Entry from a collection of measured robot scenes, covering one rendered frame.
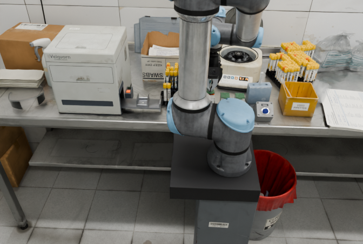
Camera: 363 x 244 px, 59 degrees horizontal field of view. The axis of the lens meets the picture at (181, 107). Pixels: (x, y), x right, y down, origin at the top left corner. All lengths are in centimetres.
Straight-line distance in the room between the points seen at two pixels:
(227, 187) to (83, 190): 144
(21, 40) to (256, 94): 117
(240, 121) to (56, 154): 151
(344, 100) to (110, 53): 108
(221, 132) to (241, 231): 45
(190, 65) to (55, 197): 167
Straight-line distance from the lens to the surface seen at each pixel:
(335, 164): 227
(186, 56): 87
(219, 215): 120
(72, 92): 142
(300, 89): 158
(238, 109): 97
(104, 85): 135
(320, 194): 243
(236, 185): 107
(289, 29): 196
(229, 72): 161
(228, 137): 97
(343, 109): 161
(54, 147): 229
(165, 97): 145
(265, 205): 176
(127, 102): 143
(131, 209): 217
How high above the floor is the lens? 173
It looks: 36 degrees down
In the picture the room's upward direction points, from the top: 1 degrees clockwise
